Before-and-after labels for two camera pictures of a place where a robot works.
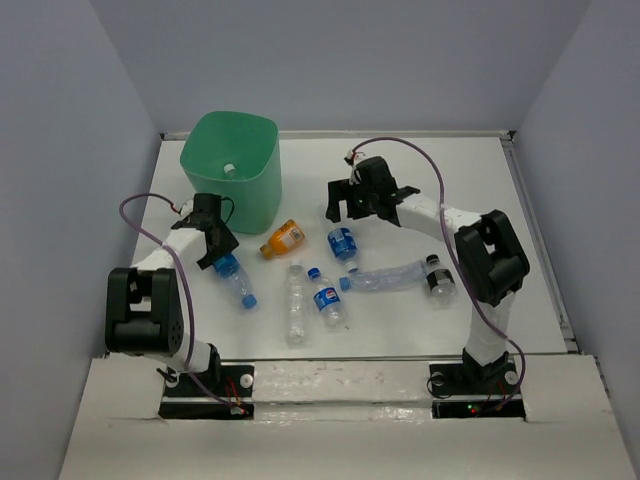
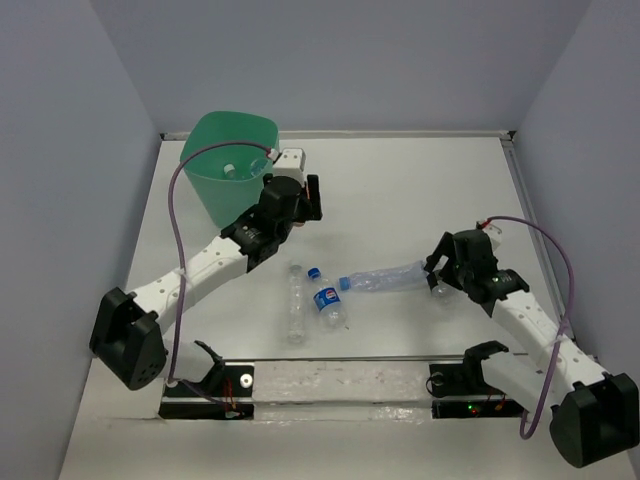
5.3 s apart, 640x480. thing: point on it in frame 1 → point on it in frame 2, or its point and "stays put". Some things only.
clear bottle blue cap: x=229 y=267 → x=257 y=166
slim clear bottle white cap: x=296 y=305 stays put
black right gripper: x=341 y=190 → x=446 y=247
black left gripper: x=226 y=244 → x=311 y=213
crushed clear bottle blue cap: x=404 y=276 stays put
